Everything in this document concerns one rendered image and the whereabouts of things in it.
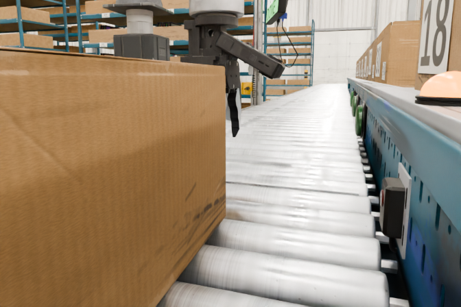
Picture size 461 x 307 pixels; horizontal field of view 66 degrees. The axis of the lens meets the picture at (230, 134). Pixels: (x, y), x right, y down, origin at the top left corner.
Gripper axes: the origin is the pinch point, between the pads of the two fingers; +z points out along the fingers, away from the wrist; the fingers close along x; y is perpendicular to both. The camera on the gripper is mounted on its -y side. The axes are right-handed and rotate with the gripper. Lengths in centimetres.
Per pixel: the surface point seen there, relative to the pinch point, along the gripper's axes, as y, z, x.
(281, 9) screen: 16, -46, -142
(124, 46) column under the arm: 67, -22, -69
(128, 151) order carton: -6.8, -6.4, 39.7
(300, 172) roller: -11.9, 5.7, -3.2
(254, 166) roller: -3.7, 5.5, -3.6
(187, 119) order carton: -6.6, -7.2, 31.0
